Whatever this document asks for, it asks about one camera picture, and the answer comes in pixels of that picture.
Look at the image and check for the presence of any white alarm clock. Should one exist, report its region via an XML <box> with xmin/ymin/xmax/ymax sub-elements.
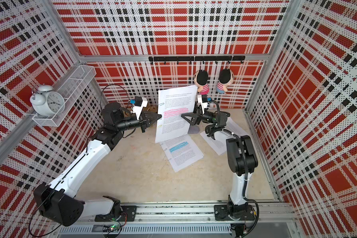
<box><xmin>30</xmin><ymin>84</ymin><xmax>65</xmax><ymax>117</ymax></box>

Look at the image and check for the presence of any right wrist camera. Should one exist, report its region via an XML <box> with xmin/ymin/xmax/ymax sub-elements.
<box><xmin>197</xmin><ymin>94</ymin><xmax>211</xmax><ymax>114</ymax></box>

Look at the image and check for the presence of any grey glasses case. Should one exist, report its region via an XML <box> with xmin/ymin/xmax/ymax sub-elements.
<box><xmin>188</xmin><ymin>126</ymin><xmax>200</xmax><ymax>134</ymax></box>

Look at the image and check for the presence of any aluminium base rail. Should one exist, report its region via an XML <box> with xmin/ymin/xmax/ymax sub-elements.
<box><xmin>50</xmin><ymin>202</ymin><xmax>301</xmax><ymax>238</ymax></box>

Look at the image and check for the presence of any blue highlighted paper document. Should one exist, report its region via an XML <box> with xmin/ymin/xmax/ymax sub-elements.
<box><xmin>160</xmin><ymin>134</ymin><xmax>204</xmax><ymax>173</ymax></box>

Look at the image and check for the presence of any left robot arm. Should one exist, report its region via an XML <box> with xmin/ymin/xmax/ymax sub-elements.
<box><xmin>34</xmin><ymin>102</ymin><xmax>162</xmax><ymax>227</ymax></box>

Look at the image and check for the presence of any white wire shelf basket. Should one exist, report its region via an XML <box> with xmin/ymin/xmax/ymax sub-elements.
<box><xmin>32</xmin><ymin>65</ymin><xmax>96</xmax><ymax>127</ymax></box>

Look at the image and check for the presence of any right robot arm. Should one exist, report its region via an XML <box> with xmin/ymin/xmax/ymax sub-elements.
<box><xmin>181</xmin><ymin>109</ymin><xmax>258</xmax><ymax>206</ymax></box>

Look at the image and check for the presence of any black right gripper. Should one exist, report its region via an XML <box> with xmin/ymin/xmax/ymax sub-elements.
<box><xmin>182</xmin><ymin>102</ymin><xmax>216</xmax><ymax>127</ymax></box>

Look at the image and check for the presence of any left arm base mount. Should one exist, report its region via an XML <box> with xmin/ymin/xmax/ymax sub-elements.
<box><xmin>95</xmin><ymin>205</ymin><xmax>137</xmax><ymax>222</ymax></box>

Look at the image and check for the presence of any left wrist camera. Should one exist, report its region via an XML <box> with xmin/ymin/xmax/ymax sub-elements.
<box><xmin>130</xmin><ymin>96</ymin><xmax>148</xmax><ymax>119</ymax></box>

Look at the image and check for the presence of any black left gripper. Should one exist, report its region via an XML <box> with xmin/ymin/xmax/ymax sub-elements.
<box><xmin>116</xmin><ymin>110</ymin><xmax>162</xmax><ymax>133</ymax></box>

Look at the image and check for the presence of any black wall hook rail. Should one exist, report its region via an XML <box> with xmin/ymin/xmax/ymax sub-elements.
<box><xmin>148</xmin><ymin>56</ymin><xmax>246</xmax><ymax>64</ymax></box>

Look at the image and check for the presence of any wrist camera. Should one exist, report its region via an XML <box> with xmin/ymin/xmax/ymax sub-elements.
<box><xmin>130</xmin><ymin>96</ymin><xmax>148</xmax><ymax>119</ymax></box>
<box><xmin>197</xmin><ymin>94</ymin><xmax>211</xmax><ymax>114</ymax></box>

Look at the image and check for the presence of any pink striped plush doll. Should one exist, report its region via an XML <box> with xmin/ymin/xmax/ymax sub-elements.
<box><xmin>194</xmin><ymin>69</ymin><xmax>209</xmax><ymax>95</ymax></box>

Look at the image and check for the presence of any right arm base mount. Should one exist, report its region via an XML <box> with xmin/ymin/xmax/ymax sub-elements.
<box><xmin>214</xmin><ymin>202</ymin><xmax>255</xmax><ymax>221</ymax></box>

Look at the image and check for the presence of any blue striped plush doll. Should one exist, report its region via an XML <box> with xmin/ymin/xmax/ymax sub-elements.
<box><xmin>216</xmin><ymin>68</ymin><xmax>234</xmax><ymax>94</ymax></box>

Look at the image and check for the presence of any yellow highlighted paper document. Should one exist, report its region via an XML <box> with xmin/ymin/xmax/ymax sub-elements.
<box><xmin>200</xmin><ymin>117</ymin><xmax>249</xmax><ymax>156</ymax></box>

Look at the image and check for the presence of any pink highlighted paper document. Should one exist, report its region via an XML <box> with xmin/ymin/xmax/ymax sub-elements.
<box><xmin>155</xmin><ymin>85</ymin><xmax>197</xmax><ymax>143</ymax></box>

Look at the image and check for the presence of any brown teddy bear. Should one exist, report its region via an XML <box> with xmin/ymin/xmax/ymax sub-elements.
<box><xmin>146</xmin><ymin>103</ymin><xmax>158</xmax><ymax>113</ymax></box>

